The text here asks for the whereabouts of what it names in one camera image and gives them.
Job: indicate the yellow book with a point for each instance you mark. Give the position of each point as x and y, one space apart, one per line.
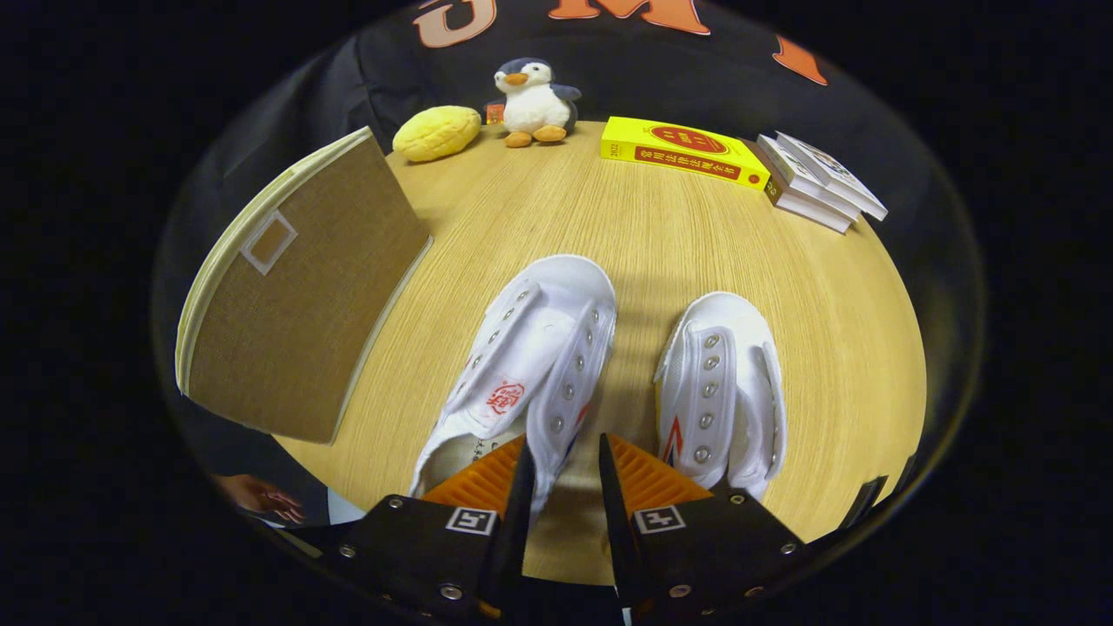
669 139

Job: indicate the beige fabric storage box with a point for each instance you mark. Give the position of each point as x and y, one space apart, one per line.
296 330

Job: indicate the white illustrated book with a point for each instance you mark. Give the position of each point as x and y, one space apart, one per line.
796 169
826 169

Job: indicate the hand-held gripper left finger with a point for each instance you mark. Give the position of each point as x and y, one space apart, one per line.
515 522

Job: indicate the person's dark clothing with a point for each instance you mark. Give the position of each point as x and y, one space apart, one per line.
261 452

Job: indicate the white canvas shoe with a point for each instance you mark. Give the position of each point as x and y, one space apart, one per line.
722 313
556 287

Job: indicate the yellow plush bread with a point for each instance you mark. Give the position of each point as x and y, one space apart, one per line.
435 132

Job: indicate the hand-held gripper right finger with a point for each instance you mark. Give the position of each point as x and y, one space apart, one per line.
619 530

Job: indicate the penguin plush toy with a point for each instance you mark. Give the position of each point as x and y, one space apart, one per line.
535 109

